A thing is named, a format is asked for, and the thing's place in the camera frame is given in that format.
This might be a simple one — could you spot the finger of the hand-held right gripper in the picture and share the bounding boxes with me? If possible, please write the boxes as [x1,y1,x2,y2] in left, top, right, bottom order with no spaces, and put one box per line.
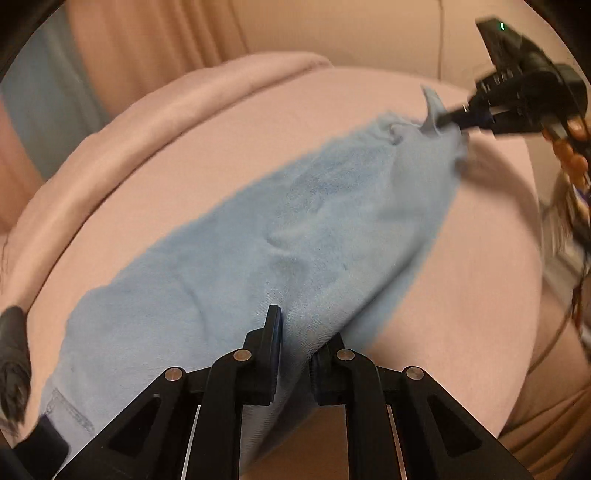
[436,106,498,131]
[488,124,546,138]

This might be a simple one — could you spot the black cloth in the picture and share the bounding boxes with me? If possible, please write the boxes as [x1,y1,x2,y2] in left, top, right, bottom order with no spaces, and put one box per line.
[11,414,71,468]

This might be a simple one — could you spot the orange beaded bracelet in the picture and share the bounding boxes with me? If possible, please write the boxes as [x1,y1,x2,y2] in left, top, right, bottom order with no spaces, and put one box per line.
[542,127,591,190]

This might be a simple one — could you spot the light blue denim pants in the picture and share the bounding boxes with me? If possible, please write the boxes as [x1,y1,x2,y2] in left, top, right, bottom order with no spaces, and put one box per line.
[39,85,469,480]

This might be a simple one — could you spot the dark grey folded cloth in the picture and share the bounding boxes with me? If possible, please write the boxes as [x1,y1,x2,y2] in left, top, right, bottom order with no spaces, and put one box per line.
[0,305,32,430]

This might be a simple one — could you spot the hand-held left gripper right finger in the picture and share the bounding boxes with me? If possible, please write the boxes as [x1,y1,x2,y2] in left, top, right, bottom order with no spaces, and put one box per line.
[308,331,536,480]

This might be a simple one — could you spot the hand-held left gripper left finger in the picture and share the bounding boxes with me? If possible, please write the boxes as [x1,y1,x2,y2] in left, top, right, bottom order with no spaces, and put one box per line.
[53,305,283,480]

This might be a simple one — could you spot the peach curtain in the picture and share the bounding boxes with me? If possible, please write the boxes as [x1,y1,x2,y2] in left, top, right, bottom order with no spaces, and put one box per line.
[65,0,252,86]

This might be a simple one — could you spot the person's right hand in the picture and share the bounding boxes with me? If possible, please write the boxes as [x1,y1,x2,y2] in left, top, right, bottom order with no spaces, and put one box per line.
[566,115,591,141]

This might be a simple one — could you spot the pink folded blanket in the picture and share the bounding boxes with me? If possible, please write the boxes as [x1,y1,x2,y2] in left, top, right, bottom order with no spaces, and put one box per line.
[0,52,334,259]

